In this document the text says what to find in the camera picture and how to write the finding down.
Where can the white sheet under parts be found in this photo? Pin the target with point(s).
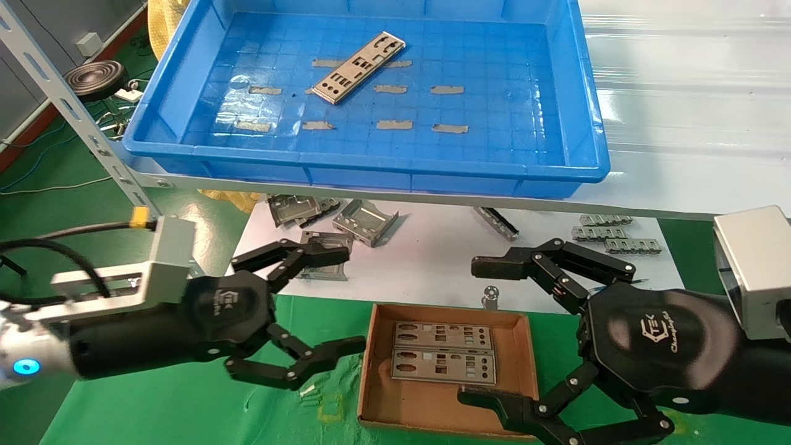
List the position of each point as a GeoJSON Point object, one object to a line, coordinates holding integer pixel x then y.
{"type": "Point", "coordinates": [432, 259]}

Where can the silver binder clip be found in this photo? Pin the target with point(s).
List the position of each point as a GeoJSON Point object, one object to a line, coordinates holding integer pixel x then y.
{"type": "Point", "coordinates": [491, 295]}

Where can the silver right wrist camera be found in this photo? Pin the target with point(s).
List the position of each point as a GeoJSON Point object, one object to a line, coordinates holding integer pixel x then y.
{"type": "Point", "coordinates": [751, 266]}

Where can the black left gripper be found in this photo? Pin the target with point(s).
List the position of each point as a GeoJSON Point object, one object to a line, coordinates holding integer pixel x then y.
{"type": "Point", "coordinates": [185, 327]}

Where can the shallow cardboard box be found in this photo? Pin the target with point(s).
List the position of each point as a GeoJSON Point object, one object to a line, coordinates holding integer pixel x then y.
{"type": "Point", "coordinates": [383, 402]}

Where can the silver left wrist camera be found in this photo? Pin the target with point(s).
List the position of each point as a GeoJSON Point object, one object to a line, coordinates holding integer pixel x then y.
{"type": "Point", "coordinates": [173, 247]}

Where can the blue plastic tray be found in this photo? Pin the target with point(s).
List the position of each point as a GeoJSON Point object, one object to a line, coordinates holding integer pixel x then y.
{"type": "Point", "coordinates": [494, 154]}

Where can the long silver metal strip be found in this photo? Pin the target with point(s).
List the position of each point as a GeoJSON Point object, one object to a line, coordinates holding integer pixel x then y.
{"type": "Point", "coordinates": [497, 224]}

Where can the short notched metal strip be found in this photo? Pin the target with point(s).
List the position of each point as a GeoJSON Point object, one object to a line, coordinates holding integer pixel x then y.
{"type": "Point", "coordinates": [596, 233]}
{"type": "Point", "coordinates": [633, 246]}
{"type": "Point", "coordinates": [605, 220]}

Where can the silver metal IO shield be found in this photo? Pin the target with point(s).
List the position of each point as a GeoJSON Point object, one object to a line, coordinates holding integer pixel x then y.
{"type": "Point", "coordinates": [358, 67]}
{"type": "Point", "coordinates": [420, 337]}
{"type": "Point", "coordinates": [420, 371]}

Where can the white wall socket box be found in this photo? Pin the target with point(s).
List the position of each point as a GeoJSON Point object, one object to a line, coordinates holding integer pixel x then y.
{"type": "Point", "coordinates": [89, 43]}

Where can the dark metal port bracket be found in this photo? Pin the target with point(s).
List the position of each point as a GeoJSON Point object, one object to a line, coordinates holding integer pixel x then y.
{"type": "Point", "coordinates": [327, 205]}

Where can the green table cloth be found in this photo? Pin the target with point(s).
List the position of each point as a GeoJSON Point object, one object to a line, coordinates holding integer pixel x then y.
{"type": "Point", "coordinates": [185, 414]}

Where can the silver sheet metal bracket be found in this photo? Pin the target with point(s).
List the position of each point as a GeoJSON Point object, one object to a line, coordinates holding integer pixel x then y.
{"type": "Point", "coordinates": [364, 219]}
{"type": "Point", "coordinates": [290, 210]}
{"type": "Point", "coordinates": [324, 274]}

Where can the round black stool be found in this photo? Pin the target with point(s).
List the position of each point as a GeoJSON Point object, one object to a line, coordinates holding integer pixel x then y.
{"type": "Point", "coordinates": [96, 77]}

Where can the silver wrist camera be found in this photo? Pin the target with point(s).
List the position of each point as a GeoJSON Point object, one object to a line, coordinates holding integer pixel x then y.
{"type": "Point", "coordinates": [751, 266]}
{"type": "Point", "coordinates": [173, 247]}

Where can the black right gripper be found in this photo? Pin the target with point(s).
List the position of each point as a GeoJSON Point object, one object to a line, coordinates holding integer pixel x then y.
{"type": "Point", "coordinates": [655, 346]}

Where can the white power adapter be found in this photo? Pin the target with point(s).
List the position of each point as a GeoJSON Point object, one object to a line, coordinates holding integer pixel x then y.
{"type": "Point", "coordinates": [130, 95]}

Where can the grey perforated rack post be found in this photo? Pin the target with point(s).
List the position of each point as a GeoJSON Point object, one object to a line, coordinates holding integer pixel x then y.
{"type": "Point", "coordinates": [62, 102]}

